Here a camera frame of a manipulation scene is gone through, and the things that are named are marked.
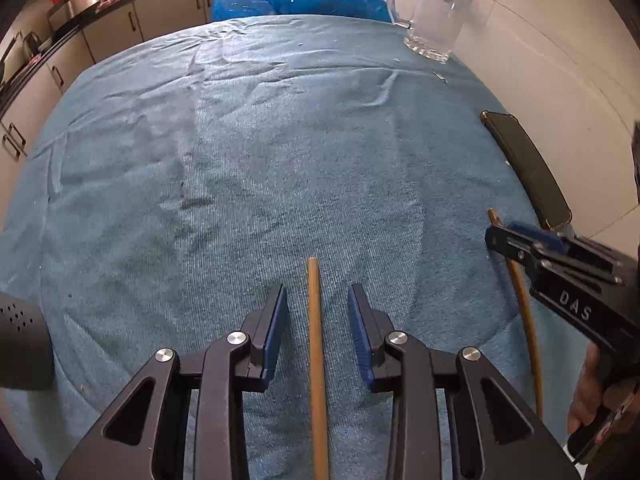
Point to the wooden chopstick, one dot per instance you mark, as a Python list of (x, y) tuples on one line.
[(525, 320), (316, 360)]

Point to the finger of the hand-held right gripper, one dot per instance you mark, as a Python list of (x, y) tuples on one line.
[(545, 240), (510, 245)]

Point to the black perforated utensil holder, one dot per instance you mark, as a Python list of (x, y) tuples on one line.
[(25, 340)]

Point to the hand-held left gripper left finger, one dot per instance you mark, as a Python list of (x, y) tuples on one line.
[(275, 337)]

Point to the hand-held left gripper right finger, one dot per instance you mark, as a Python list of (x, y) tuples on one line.
[(359, 337)]

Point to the grey kitchen base cabinets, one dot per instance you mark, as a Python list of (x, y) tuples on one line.
[(165, 15)]

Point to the electric kettle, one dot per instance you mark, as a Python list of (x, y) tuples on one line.
[(31, 44)]

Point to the blue table cloth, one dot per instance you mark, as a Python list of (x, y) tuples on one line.
[(250, 160)]

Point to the clear glass mug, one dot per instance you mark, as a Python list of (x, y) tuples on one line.
[(435, 15)]

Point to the person's right hand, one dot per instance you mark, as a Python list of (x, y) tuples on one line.
[(587, 395)]

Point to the black smartphone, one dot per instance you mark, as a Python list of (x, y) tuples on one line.
[(530, 170)]

